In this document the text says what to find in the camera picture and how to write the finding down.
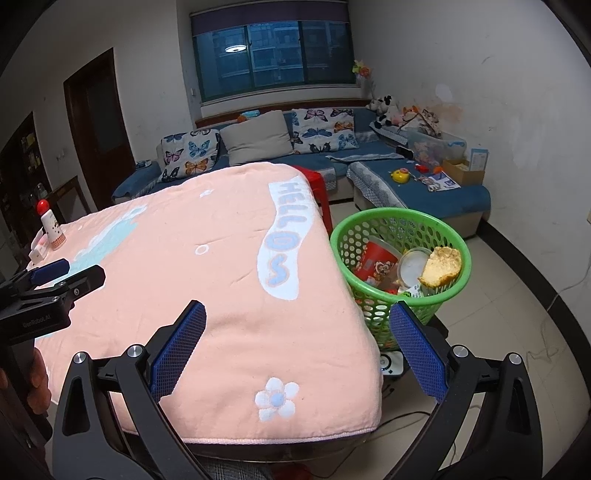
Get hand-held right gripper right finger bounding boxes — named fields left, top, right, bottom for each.
left=389, top=301, right=543, bottom=480

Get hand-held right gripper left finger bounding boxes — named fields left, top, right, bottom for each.
left=52, top=300, right=207, bottom=480

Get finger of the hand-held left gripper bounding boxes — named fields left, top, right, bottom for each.
left=18, top=264, right=107, bottom=317
left=0, top=258, right=71, bottom=296

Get clear plastic yoghurt tub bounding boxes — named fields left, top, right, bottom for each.
left=396, top=247, right=432, bottom=289

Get bread slice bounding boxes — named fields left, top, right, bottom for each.
left=418, top=246, right=462, bottom=288

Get red printed plastic cup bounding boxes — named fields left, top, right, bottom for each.
left=355, top=236, right=403, bottom=294

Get green plastic basket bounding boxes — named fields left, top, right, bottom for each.
left=329, top=208, right=472, bottom=352

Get person's left hand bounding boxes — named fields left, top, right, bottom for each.
left=24, top=347, right=52, bottom=417

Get small white pink box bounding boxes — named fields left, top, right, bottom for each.
left=28, top=235, right=49, bottom=265

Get white round device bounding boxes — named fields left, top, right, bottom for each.
left=379, top=353, right=407, bottom=378

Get white bottle red cap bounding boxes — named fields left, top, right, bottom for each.
left=37, top=199, right=66, bottom=251

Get wooden chair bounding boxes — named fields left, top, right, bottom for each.
left=46, top=175, right=92, bottom=222

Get pink printed blanket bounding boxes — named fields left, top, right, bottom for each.
left=25, top=162, right=384, bottom=446

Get dark display cabinet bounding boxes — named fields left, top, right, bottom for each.
left=0, top=111, right=47, bottom=245

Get person's grey plaid trousers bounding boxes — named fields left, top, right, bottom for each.
left=203, top=462, right=273, bottom=480

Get dark wooden door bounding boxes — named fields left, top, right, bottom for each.
left=64, top=47, right=137, bottom=213

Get blue sofa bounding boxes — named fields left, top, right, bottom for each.
left=111, top=107, right=492, bottom=241

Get butterfly print cushion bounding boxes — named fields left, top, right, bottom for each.
left=157, top=128, right=221, bottom=183
left=291, top=107, right=360, bottom=155

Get printed booklet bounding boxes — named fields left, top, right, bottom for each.
left=425, top=171, right=461, bottom=192

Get cardboard box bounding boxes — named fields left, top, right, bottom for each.
left=442, top=158, right=485, bottom=186

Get red plastic stool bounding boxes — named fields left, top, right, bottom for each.
left=291, top=165, right=334, bottom=236

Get clear plastic storage box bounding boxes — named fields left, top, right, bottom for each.
left=406, top=129, right=466, bottom=169

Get grey cushion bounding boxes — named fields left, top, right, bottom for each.
left=220, top=110, right=295, bottom=167

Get patterned cloth bundle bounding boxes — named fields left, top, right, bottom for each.
left=402, top=106, right=443, bottom=139

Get artificial flowers in vase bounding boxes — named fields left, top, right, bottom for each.
left=352, top=59, right=374, bottom=100

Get window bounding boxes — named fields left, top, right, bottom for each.
left=191, top=0, right=349, bottom=103

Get dark roller blind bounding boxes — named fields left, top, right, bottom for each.
left=191, top=0, right=349, bottom=37

